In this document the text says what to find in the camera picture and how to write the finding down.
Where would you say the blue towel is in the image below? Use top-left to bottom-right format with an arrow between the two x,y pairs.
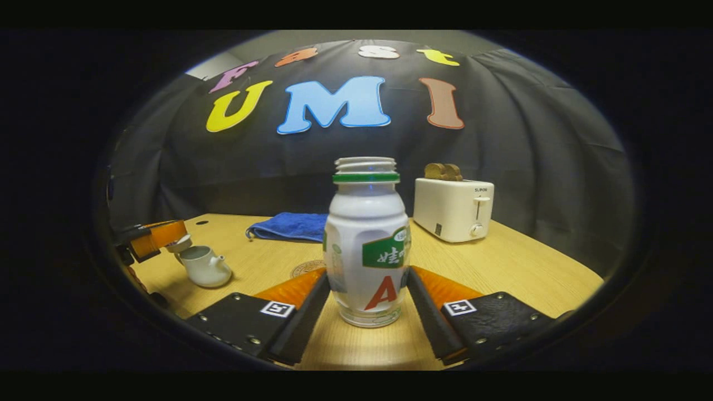
246,212 -> 329,243

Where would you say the white toaster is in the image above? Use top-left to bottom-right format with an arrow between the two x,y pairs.
413,178 -> 495,243

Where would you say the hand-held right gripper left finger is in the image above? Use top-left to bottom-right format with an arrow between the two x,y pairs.
184,267 -> 331,366

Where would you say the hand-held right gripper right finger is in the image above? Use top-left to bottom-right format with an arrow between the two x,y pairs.
407,266 -> 558,366

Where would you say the black backdrop cloth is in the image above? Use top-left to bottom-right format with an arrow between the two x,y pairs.
109,39 -> 636,279

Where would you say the white plastic water bottle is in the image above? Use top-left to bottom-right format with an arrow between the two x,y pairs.
323,157 -> 412,328

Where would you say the round brown coaster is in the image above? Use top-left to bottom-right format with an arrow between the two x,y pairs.
290,260 -> 327,279

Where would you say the white ceramic teacup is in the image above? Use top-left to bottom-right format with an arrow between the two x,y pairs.
179,246 -> 233,288

